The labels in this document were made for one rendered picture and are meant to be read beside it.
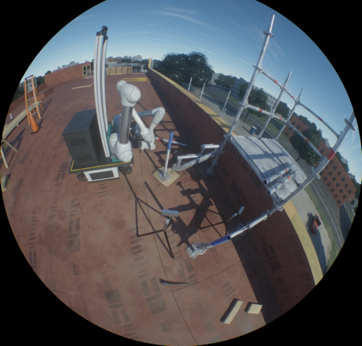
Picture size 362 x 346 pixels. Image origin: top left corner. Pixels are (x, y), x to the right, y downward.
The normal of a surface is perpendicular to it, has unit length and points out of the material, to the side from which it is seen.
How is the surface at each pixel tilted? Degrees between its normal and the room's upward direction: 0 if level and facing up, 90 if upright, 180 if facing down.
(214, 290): 0
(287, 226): 90
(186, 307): 0
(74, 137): 90
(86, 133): 90
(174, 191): 0
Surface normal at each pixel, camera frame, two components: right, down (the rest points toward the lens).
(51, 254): 0.20, -0.69
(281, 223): -0.93, 0.09
